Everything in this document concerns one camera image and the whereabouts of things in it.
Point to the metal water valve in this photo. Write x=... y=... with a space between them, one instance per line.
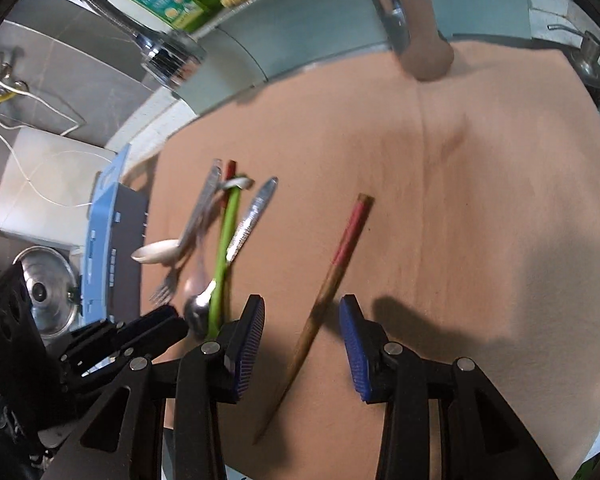
x=2 y=67

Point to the white ceramic spoon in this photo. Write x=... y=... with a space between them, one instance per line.
x=155 y=251

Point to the green chopstick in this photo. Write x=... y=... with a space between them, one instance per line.
x=227 y=230

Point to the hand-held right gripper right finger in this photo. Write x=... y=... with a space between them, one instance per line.
x=355 y=355

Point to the red-tipped wooden chopstick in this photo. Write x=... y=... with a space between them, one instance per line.
x=345 y=245
x=231 y=170

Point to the metal soap dispenser pump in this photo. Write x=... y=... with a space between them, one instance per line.
x=587 y=50

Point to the brown sink mat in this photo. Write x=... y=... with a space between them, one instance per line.
x=430 y=210

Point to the blue utensil drainer rack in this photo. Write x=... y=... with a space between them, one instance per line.
x=100 y=240

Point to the white cutting board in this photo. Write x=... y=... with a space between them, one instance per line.
x=45 y=185

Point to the chrome faucet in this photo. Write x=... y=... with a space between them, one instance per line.
x=170 y=55

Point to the steel pot lid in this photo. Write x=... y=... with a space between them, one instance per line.
x=45 y=285

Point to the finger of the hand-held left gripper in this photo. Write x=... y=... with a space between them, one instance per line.
x=92 y=360
x=152 y=327

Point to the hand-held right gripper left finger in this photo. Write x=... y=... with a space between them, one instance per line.
x=247 y=350

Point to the metal fork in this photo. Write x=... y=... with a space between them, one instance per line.
x=200 y=210

